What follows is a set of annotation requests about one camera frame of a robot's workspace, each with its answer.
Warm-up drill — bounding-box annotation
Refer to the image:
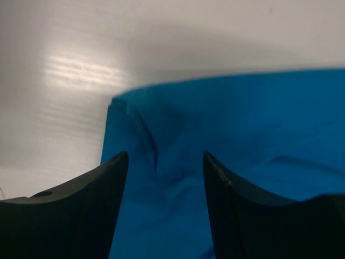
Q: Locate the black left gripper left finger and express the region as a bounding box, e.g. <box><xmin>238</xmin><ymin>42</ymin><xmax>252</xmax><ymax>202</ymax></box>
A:
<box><xmin>1</xmin><ymin>152</ymin><xmax>129</xmax><ymax>258</ymax></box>

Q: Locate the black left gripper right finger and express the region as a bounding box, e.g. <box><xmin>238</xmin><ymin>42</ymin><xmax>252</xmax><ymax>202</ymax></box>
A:
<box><xmin>203</xmin><ymin>152</ymin><xmax>344</xmax><ymax>258</ymax></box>

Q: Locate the blue t shirt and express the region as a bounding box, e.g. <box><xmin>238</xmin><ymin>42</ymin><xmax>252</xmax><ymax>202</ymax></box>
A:
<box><xmin>101</xmin><ymin>69</ymin><xmax>344</xmax><ymax>258</ymax></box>

